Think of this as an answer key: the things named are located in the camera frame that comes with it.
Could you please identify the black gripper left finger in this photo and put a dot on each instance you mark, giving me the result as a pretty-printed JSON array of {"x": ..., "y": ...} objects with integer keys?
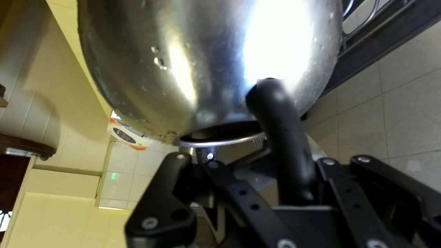
[{"x": 160, "y": 215}]

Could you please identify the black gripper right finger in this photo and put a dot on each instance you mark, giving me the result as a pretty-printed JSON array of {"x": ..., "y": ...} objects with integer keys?
[{"x": 391, "y": 201}]

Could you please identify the white orange labelled bottle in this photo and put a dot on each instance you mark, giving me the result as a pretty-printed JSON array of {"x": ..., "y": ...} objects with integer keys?
[{"x": 129, "y": 135}]

